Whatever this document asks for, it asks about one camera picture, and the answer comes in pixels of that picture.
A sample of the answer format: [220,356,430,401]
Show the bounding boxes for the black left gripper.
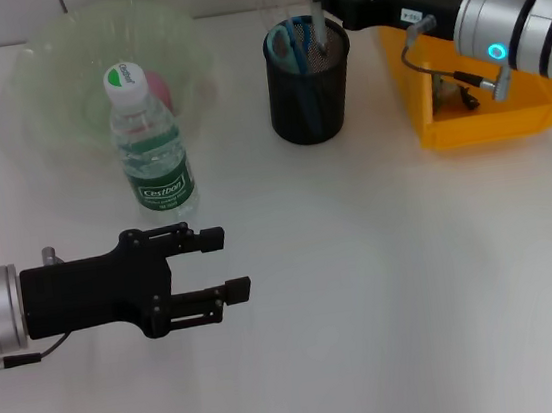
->
[13,214,257,355]

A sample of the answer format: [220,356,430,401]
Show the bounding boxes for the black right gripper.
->
[305,0,474,60]

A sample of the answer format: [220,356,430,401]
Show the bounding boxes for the white grey ballpoint pen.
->
[308,0,332,57]

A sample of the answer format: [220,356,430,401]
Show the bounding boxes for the clear plastic ruler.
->
[258,0,301,76]

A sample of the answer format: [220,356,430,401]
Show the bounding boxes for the blue plastic scissors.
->
[265,15,327,139]

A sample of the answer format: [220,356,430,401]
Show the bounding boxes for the green label water bottle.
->
[100,55,203,230]

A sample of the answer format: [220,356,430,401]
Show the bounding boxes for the pink peach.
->
[146,69,176,116]

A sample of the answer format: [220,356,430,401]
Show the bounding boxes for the black mesh pen holder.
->
[258,10,362,150]

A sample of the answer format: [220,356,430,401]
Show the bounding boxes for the translucent green fruit bowl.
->
[0,0,227,176]

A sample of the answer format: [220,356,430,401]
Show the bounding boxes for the yellow plastic storage bin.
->
[379,0,552,155]

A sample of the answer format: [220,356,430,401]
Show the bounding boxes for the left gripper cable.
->
[0,333,72,370]

